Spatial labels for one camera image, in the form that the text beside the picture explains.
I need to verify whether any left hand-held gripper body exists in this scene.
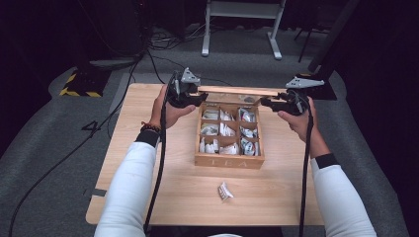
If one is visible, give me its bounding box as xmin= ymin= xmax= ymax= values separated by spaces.
xmin=166 ymin=67 xmax=202 ymax=110

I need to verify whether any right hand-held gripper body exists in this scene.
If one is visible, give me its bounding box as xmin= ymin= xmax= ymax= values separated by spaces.
xmin=278 ymin=76 xmax=326 ymax=117

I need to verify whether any wooden box lid with glass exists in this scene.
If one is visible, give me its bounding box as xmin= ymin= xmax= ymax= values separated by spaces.
xmin=197 ymin=85 xmax=289 ymax=107

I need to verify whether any wooden tea box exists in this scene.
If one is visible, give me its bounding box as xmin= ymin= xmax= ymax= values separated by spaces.
xmin=194 ymin=101 xmax=266 ymax=170

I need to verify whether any person's left hand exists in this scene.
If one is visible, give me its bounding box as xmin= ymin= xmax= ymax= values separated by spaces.
xmin=149 ymin=84 xmax=198 ymax=130

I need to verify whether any person's right hand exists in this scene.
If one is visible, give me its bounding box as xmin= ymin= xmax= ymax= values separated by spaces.
xmin=277 ymin=98 xmax=323 ymax=143

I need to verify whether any group of tea bags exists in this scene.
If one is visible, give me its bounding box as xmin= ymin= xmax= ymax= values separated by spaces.
xmin=200 ymin=107 xmax=261 ymax=157

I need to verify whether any black metal stand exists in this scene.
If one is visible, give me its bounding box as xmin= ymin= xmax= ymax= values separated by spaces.
xmin=294 ymin=0 xmax=362 ymax=102

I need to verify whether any white striped tea bag packet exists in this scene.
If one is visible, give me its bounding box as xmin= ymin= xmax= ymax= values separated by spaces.
xmin=216 ymin=181 xmax=235 ymax=201

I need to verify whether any black yellow striped stand base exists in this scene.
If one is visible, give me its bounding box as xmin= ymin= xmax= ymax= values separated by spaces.
xmin=58 ymin=67 xmax=112 ymax=99

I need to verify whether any grey tape strip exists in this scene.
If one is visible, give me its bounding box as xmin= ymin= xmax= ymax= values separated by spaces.
xmin=83 ymin=188 xmax=109 ymax=198

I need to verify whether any beaded bracelet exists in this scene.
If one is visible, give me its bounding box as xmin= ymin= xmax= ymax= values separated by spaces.
xmin=140 ymin=120 xmax=162 ymax=134

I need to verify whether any bundle of floor cables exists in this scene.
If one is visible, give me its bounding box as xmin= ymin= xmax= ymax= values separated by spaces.
xmin=146 ymin=23 xmax=210 ymax=52

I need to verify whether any right hand-held gripper cable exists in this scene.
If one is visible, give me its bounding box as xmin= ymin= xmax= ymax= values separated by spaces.
xmin=296 ymin=94 xmax=314 ymax=237

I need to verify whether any hand-held gripper cable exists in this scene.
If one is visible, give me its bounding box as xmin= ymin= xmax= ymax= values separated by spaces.
xmin=141 ymin=70 xmax=181 ymax=237
xmin=296 ymin=94 xmax=314 ymax=237

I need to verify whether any left hand-held gripper cable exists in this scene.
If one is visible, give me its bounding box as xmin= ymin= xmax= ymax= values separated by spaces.
xmin=141 ymin=70 xmax=181 ymax=237

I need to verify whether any white metal table frame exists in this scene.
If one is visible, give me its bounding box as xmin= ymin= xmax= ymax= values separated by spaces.
xmin=201 ymin=0 xmax=288 ymax=61

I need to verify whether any long black floor cable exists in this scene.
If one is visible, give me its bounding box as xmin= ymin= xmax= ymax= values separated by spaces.
xmin=7 ymin=48 xmax=156 ymax=237

